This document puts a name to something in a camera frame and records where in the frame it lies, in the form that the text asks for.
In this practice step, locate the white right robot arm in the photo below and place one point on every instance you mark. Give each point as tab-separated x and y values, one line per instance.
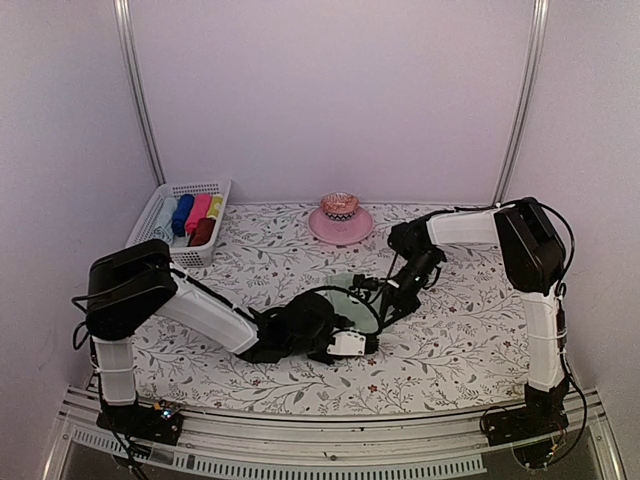
534	258

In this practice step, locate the dark blue rolled towel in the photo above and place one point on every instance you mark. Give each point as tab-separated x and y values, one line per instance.
181	214

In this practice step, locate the dark red towel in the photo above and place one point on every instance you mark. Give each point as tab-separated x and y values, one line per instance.
202	233

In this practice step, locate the aluminium front rail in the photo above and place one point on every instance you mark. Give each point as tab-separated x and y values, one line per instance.
220	444

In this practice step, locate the pink plate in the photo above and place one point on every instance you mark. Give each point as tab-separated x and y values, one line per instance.
341	233

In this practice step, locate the yellow green rolled towel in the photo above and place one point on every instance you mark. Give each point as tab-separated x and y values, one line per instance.
215	206

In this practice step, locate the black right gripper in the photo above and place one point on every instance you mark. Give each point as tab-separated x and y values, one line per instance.
405	303

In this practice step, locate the left aluminium frame post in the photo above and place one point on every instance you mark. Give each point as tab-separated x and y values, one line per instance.
126	36

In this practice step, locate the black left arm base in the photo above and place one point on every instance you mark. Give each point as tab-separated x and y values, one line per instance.
158	423

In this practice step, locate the pink rolled towel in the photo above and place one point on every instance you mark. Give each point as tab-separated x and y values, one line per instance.
198	211

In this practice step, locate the right aluminium frame post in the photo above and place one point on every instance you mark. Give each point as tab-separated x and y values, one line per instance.
533	56

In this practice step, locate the light blue rolled towel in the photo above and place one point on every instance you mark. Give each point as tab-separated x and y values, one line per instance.
162	226

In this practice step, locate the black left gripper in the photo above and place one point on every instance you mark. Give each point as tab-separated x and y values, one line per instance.
341	322

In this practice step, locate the patterned small bowl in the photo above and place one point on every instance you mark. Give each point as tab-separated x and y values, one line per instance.
339	206

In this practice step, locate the aluminium frame post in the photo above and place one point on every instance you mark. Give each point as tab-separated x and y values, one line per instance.
126	36
533	56

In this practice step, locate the green panda towel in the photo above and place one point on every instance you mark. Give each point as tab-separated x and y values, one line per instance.
362	318

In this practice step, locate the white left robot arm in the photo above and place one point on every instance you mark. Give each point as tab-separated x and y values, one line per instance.
130	286

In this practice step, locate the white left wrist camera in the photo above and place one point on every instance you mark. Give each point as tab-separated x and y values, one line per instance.
351	344

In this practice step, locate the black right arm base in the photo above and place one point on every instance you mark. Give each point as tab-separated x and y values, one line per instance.
542	414

